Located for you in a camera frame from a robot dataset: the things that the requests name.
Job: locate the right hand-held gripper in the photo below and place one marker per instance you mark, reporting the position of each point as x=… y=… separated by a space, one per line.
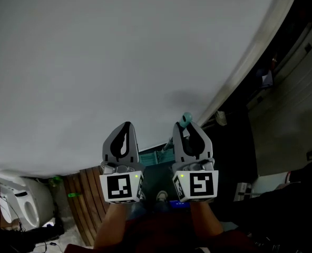
x=200 y=184

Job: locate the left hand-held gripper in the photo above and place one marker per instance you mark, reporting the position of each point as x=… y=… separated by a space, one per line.
x=119 y=186

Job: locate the teal mop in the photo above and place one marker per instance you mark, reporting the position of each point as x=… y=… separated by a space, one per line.
x=186 y=117

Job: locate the person's right forearm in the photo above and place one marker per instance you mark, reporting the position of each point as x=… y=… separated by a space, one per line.
x=206 y=217

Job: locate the person's left forearm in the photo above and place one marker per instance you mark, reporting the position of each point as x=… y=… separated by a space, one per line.
x=111 y=225

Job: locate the white crumpled cloth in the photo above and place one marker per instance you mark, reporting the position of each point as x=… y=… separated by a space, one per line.
x=221 y=117

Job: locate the person's right white shoe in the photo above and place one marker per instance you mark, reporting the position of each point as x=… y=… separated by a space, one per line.
x=161 y=195

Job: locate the small blue device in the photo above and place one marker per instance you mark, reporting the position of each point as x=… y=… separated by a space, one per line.
x=179 y=204

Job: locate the brown wooden slatted board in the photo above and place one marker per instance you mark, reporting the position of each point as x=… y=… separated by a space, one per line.
x=88 y=202

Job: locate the green plastic object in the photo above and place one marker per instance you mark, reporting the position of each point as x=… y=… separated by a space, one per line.
x=73 y=194
x=55 y=179

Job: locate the white cardboard box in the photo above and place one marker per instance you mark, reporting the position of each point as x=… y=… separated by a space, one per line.
x=242 y=191

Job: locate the person's dark red shirt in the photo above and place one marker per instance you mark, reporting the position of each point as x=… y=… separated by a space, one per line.
x=158 y=233

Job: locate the dark blue hanging item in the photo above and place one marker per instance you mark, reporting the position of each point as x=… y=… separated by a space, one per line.
x=264 y=78

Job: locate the white rounded appliance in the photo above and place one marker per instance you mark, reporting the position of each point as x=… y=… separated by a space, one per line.
x=27 y=202

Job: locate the black bag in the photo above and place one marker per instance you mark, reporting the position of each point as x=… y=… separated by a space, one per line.
x=21 y=236

